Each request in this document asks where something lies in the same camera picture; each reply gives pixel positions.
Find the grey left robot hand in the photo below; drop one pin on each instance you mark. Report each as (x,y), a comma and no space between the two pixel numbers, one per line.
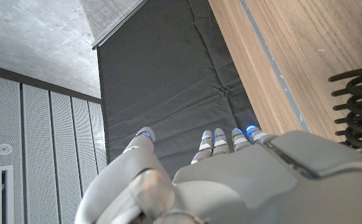
(261,186)

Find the grey tape marking line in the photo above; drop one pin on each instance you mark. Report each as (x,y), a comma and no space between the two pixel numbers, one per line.
(274,65)

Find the round white smoke detector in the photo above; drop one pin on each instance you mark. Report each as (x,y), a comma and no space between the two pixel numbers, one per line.
(3,149)

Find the grey backdrop frame crossbar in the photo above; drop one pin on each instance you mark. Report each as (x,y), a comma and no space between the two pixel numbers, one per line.
(118,25)

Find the black fabric backdrop curtain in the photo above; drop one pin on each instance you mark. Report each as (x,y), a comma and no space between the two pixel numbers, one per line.
(168,77)

